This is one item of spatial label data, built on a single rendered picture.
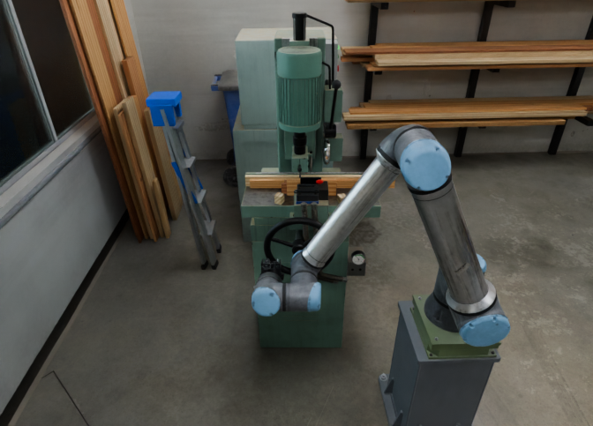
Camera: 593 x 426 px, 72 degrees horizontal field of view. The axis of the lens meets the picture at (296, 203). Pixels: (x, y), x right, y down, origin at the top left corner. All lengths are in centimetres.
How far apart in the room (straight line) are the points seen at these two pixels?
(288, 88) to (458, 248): 86
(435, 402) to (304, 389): 64
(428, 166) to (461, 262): 34
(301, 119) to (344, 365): 129
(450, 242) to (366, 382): 120
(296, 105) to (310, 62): 17
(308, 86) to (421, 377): 119
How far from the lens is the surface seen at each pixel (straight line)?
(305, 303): 130
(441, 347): 164
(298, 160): 178
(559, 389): 253
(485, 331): 143
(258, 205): 177
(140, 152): 296
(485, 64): 388
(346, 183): 188
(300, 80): 163
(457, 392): 188
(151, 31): 412
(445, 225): 117
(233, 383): 224
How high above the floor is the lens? 181
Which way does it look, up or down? 31 degrees down
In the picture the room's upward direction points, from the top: 1 degrees counter-clockwise
